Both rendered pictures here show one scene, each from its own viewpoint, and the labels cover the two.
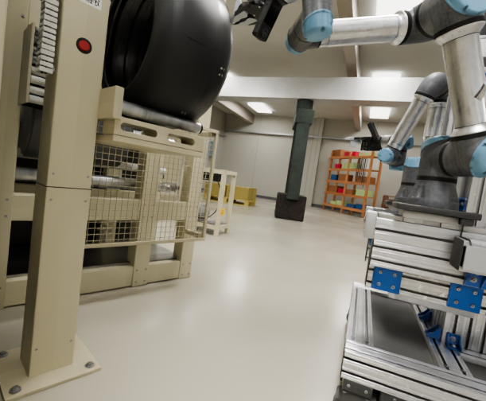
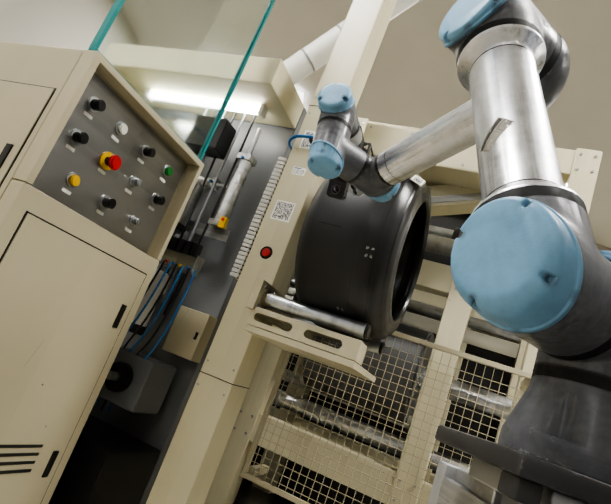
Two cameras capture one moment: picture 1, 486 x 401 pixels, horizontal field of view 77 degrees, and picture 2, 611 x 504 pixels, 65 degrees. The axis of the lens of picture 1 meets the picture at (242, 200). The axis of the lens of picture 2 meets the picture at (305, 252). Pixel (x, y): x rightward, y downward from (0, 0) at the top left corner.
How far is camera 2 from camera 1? 114 cm
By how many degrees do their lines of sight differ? 72
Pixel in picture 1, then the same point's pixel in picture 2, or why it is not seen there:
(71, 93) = (244, 291)
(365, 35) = (430, 141)
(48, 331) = not seen: outside the picture
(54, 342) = not seen: outside the picture
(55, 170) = (210, 357)
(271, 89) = not seen: outside the picture
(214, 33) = (357, 211)
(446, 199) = (529, 423)
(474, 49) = (482, 75)
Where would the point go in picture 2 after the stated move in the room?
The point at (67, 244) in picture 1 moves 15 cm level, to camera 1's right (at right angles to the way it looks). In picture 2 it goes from (194, 436) to (204, 449)
